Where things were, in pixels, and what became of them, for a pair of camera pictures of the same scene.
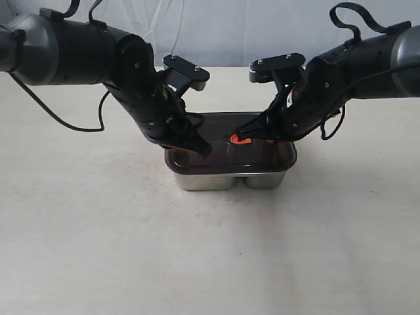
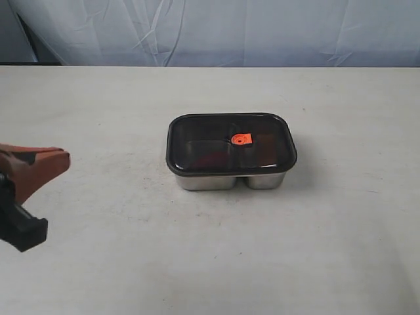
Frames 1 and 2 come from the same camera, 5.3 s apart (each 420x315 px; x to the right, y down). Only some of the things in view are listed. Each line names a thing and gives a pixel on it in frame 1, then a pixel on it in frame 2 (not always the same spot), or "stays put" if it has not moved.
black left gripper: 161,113 -> 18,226
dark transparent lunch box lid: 227,158 stays put
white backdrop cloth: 232,33 stays put
